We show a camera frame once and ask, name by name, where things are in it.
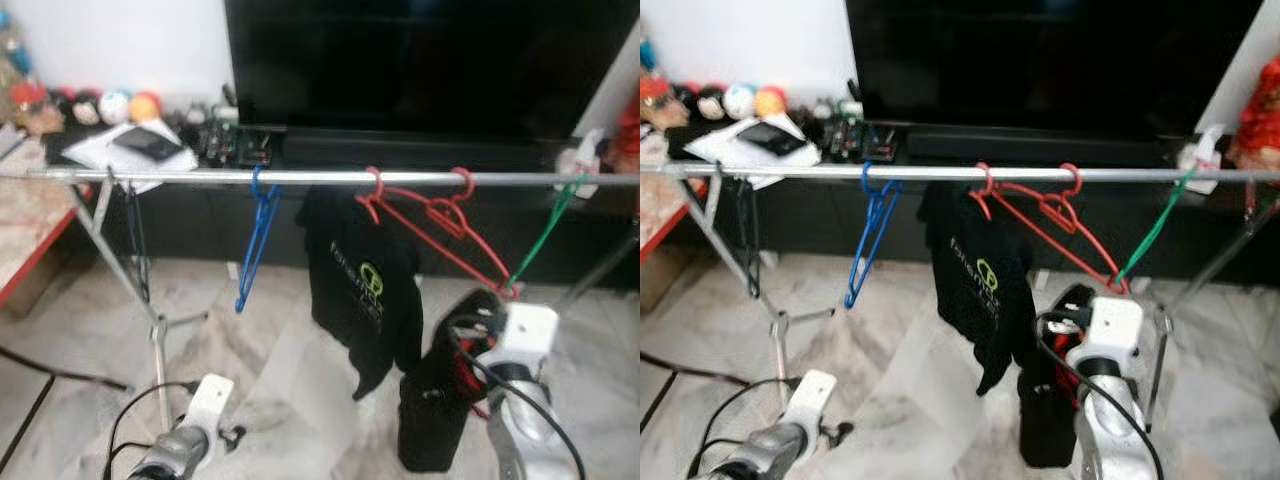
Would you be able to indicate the silver metal clothes rack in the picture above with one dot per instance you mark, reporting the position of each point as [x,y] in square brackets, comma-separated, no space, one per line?
[820,172]
[200,177]

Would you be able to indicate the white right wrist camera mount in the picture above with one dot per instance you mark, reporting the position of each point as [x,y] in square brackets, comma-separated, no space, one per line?
[1115,325]
[525,330]

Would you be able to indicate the small black electronic box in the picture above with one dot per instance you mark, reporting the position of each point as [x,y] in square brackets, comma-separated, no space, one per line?
[880,146]
[255,150]

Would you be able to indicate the red laughing Buddha statue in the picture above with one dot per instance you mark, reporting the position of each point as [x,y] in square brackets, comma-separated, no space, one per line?
[628,140]
[1260,120]

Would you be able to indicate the white blue round toy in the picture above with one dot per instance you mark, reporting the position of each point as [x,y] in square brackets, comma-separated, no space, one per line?
[741,101]
[116,106]

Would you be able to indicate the green plastic hanger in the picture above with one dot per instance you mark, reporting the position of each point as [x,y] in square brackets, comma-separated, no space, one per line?
[545,238]
[1155,230]

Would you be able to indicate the orange round toy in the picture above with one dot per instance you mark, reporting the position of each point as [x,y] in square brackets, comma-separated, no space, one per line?
[771,101]
[145,106]

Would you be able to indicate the white pink tissue pack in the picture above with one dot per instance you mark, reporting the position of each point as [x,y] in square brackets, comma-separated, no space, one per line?
[1203,160]
[580,165]

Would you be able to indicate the blue plastic hanger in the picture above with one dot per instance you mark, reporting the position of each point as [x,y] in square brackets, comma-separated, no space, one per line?
[262,215]
[875,215]

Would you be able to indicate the marble pattern folding table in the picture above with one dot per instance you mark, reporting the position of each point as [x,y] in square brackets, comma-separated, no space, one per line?
[25,230]
[660,215]

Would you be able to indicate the black wallet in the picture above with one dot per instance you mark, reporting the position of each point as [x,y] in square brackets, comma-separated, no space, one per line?
[150,143]
[775,138]

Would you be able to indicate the black white plush doll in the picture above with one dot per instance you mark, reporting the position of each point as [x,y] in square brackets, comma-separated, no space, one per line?
[708,102]
[80,107]

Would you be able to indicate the black flat screen television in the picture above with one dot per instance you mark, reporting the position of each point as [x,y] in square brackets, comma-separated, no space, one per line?
[430,60]
[1050,60]

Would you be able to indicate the white paper stack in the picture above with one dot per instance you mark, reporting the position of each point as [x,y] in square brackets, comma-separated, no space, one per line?
[730,147]
[100,152]

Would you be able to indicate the black remote control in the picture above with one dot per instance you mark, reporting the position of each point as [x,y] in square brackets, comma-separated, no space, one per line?
[220,145]
[845,140]

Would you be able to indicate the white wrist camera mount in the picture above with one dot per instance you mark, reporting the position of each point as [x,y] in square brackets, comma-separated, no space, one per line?
[812,398]
[525,330]
[210,400]
[1115,325]

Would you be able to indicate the black soundbar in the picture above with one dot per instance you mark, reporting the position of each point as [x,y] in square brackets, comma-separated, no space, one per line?
[1030,147]
[400,150]

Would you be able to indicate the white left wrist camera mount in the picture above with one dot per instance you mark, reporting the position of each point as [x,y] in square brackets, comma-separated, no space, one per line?
[210,400]
[812,398]

